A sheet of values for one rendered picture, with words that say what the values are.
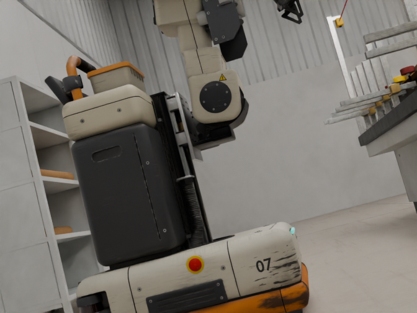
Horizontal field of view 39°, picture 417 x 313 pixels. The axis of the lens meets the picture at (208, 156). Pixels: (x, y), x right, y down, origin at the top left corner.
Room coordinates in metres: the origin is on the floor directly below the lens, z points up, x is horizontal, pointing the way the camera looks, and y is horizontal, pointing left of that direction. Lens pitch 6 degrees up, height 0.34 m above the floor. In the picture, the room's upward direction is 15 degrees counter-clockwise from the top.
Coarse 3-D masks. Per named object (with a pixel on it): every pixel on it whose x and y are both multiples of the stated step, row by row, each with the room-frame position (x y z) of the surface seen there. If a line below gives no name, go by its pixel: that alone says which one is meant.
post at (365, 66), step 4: (364, 60) 3.90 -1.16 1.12; (364, 64) 3.89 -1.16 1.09; (368, 64) 3.89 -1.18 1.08; (364, 68) 3.89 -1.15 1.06; (368, 68) 3.89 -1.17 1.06; (364, 72) 3.92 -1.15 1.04; (368, 72) 3.89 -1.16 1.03; (368, 76) 3.89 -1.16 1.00; (368, 80) 3.89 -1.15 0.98; (372, 80) 3.89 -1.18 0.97; (368, 84) 3.92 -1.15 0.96; (372, 84) 3.89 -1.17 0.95; (372, 88) 3.89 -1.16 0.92; (372, 92) 3.89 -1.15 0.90; (376, 108) 3.89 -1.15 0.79; (380, 108) 3.89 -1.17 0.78; (380, 112) 3.89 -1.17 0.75; (380, 116) 3.89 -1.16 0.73
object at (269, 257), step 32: (288, 224) 2.17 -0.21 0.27; (192, 256) 1.70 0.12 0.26; (224, 256) 1.69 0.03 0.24; (256, 256) 1.68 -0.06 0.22; (288, 256) 1.68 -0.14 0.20; (96, 288) 1.74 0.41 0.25; (128, 288) 1.73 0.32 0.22; (160, 288) 1.72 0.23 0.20; (192, 288) 1.70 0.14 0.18; (224, 288) 1.69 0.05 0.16; (256, 288) 1.68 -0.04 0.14; (288, 288) 1.68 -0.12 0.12
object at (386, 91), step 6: (402, 84) 3.35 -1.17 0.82; (408, 84) 3.35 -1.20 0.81; (414, 84) 3.34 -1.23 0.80; (384, 90) 3.36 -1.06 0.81; (360, 96) 3.37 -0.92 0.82; (366, 96) 3.37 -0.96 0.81; (372, 96) 3.37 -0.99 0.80; (378, 96) 3.37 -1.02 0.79; (342, 102) 3.38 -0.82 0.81; (348, 102) 3.38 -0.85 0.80; (354, 102) 3.37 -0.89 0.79
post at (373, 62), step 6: (366, 48) 3.66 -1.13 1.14; (372, 48) 3.64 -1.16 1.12; (372, 60) 3.64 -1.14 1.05; (372, 66) 3.64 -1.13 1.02; (378, 66) 3.64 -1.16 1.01; (378, 72) 3.64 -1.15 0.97; (378, 78) 3.64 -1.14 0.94; (378, 84) 3.64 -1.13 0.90; (384, 102) 3.64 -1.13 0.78; (384, 108) 3.66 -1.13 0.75; (390, 108) 3.64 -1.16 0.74
